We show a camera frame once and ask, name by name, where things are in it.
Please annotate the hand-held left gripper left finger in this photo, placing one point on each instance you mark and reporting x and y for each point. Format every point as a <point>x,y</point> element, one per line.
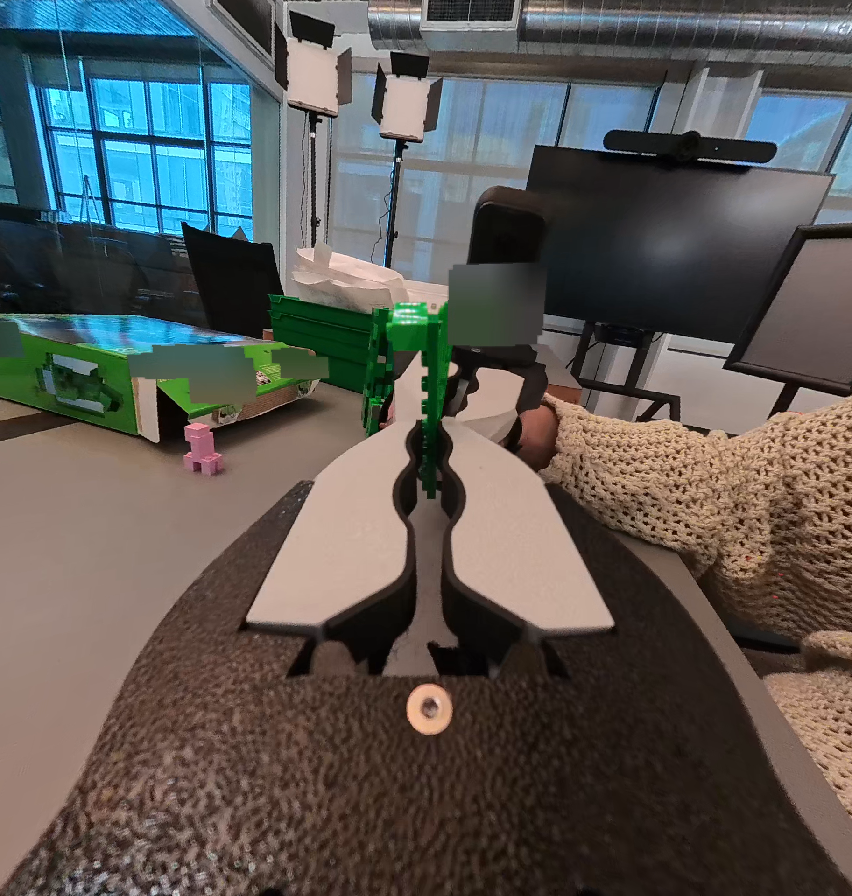
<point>342,553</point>

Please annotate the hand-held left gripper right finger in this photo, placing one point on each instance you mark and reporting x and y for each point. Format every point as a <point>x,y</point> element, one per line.
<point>524,553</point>

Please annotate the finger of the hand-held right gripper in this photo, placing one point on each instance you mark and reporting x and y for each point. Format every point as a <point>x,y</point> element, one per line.
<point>408,385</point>
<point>492,406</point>

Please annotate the green lego plate assembly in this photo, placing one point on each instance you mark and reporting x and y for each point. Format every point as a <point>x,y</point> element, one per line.
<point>436,392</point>

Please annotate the person's right forearm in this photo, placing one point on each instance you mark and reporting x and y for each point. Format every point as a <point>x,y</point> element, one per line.
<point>678,490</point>

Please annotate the pink lego pig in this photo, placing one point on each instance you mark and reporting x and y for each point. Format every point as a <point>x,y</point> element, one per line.
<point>202,451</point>

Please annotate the green lego box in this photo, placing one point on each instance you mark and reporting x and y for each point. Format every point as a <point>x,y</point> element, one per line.
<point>68,371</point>

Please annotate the person's right hand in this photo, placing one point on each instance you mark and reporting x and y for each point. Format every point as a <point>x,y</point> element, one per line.
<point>538,437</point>

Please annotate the green plastic bins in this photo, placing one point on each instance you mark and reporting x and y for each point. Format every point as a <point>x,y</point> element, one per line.
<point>314,336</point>

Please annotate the black television stand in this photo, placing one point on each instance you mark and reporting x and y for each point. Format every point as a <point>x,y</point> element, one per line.
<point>608,378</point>

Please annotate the white paper bags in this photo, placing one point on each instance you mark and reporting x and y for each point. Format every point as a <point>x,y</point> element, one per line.
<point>342,280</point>

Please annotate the studio light on stand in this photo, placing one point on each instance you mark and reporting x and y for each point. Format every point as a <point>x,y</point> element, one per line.
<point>405,98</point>
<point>312,70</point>

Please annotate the black video conference bar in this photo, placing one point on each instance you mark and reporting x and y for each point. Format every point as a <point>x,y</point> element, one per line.
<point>685,145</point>

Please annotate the white air vent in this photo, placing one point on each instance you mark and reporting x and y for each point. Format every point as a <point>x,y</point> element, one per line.
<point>471,10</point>

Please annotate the black framed monitor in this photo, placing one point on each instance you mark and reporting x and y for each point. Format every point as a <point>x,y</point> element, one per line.
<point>811,308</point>

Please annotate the large paned window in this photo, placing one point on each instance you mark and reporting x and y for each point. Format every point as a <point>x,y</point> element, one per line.
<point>145,154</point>

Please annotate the cream knitted sweater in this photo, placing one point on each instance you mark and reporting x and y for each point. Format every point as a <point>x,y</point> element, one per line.
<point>832,735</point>

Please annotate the silver ventilation duct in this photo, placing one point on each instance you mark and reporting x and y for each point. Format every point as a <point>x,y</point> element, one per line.
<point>678,24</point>

